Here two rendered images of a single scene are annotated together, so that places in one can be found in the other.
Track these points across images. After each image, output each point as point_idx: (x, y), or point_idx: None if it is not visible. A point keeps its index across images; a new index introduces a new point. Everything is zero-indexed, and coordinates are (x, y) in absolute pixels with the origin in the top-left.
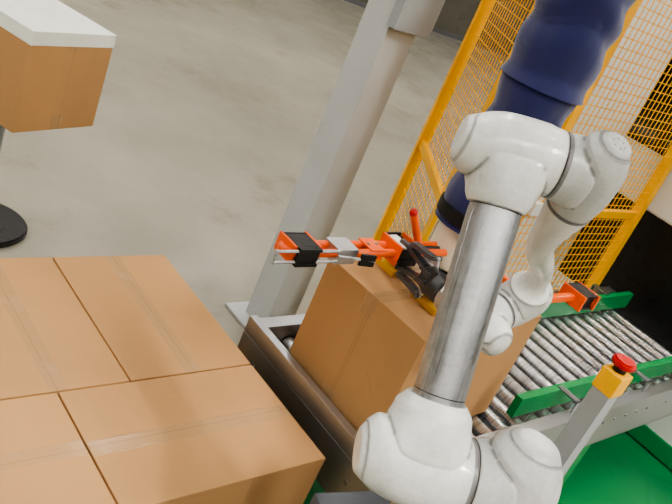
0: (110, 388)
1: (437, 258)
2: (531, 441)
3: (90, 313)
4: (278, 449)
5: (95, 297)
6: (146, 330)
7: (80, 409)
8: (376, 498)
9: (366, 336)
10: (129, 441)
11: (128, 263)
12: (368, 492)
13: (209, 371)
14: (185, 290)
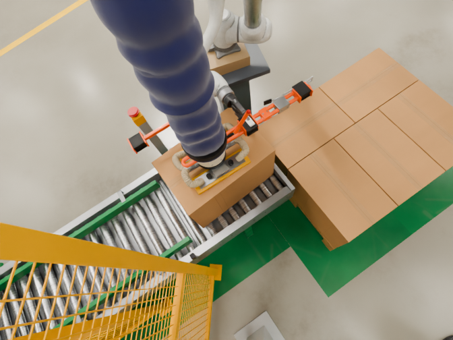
0: (338, 131)
1: (234, 98)
2: (224, 13)
3: (363, 171)
4: (272, 126)
5: (366, 183)
6: (337, 170)
7: (344, 118)
8: (249, 73)
9: None
10: (324, 110)
11: (363, 221)
12: (252, 75)
13: (305, 156)
14: (328, 212)
